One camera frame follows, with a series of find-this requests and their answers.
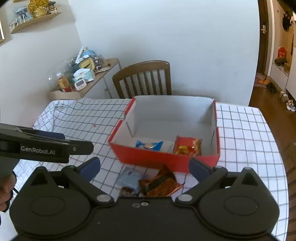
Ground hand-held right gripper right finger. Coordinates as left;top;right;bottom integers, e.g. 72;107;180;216
174;158;263;205

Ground red cardboard box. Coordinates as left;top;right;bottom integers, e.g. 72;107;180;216
108;95;220;174

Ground brown wooden chair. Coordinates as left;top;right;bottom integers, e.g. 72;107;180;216
112;61;173;99

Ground white shoe cabinet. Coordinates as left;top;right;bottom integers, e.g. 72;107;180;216
269;59;296;93

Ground orange drink bottle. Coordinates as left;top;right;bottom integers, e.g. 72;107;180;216
56;73;73;92

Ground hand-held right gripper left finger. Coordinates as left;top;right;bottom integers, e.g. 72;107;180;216
29;157;115;205

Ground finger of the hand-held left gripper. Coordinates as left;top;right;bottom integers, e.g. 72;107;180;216
69;141;94;155
14;126;66;141

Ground small dark snack packet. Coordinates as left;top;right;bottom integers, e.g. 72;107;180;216
121;186;139;197

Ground white checked tablecloth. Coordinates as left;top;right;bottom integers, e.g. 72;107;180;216
13;97;290;241

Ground person's left hand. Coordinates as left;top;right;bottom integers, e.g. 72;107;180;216
0;175;17;213

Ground white sideboard cabinet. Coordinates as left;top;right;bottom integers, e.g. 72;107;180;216
48;58;122;100

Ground white wet wipes pack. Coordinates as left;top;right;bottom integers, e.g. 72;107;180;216
73;68;96;84

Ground blue cookie packet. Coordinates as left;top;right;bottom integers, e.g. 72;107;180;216
135;140;164;152

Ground light blue snack packet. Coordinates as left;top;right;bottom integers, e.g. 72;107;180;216
116;167;142;194

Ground brown snack packet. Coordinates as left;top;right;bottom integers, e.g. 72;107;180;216
139;166;186;197

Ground yellow tissue box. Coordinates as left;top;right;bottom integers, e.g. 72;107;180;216
80;57;95;70

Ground wooden wall shelf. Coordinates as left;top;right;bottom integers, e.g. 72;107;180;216
9;11;62;34

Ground brown wooden door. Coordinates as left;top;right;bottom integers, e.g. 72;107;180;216
258;0;271;77

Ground white rolled tube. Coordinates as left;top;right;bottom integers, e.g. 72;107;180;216
74;46;85;64

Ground framed picture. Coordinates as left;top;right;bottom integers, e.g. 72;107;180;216
13;7;33;24

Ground white kitchen timer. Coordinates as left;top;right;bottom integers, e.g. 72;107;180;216
74;80;88;91

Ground golden ornament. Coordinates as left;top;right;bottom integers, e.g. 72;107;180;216
27;0;52;18

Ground black hanging bag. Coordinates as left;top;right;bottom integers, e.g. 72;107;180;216
282;11;294;30

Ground red snack packet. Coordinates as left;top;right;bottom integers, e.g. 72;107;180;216
172;136;202;156

